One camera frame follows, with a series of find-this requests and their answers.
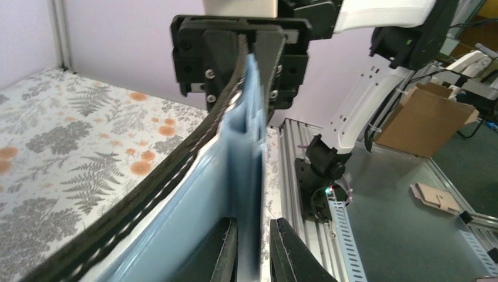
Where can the blue credit card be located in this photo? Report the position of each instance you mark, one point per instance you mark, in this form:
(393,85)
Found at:
(249,224)

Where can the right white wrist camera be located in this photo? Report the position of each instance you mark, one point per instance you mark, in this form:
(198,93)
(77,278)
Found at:
(242,8)

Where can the slotted cable duct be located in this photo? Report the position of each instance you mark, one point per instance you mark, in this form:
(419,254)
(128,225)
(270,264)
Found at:
(349,253)

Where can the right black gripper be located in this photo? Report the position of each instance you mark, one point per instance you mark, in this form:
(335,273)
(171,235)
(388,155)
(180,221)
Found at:
(241,58)

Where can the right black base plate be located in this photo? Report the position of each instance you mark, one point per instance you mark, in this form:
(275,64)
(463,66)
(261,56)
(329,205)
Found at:
(315,192)

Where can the small cardboard piece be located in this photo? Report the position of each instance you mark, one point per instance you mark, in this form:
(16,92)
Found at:
(436,198)

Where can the black leather card holder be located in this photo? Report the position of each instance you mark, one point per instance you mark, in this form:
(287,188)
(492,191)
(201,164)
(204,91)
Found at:
(157,227)

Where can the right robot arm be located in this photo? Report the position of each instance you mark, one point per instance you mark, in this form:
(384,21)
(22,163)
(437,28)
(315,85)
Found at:
(406,36)

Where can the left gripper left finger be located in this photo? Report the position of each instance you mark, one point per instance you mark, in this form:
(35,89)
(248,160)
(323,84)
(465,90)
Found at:
(217,256)

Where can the aluminium mounting rail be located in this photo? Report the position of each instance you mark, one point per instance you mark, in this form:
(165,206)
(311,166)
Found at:
(320,238)

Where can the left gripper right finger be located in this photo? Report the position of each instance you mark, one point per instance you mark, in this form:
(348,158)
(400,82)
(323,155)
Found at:
(290,258)

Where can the cardboard box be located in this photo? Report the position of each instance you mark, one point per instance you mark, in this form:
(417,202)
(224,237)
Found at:
(425,120)

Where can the floral table mat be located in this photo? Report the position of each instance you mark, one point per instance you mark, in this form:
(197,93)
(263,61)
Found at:
(71,149)

